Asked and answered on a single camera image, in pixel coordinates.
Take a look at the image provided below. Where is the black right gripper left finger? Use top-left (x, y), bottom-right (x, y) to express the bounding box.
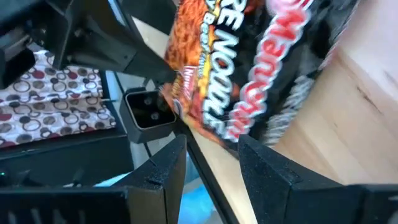
top-left (113, 134), bottom-right (188, 224)

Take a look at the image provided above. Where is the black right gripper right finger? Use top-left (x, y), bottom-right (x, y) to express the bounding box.
top-left (238, 134), bottom-right (302, 224)

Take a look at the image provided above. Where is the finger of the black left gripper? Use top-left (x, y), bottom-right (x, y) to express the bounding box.
top-left (52, 0), bottom-right (177, 85)
top-left (0, 27), bottom-right (37, 90)

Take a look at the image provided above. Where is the black Maruchan fire noodle pack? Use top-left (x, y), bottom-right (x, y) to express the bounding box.
top-left (160, 0), bottom-right (358, 152)

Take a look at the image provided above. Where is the blue plastic sheet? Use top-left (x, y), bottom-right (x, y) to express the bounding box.
top-left (178, 183), bottom-right (218, 224)

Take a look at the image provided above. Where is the circle-patterned cloth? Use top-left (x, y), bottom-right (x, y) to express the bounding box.
top-left (0, 43), bottom-right (118, 149)

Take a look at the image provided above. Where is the black chair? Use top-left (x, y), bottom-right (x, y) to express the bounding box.
top-left (0, 124), bottom-right (135, 189)

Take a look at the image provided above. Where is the black stereo camera box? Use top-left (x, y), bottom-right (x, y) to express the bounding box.
top-left (119, 86), bottom-right (178, 144)

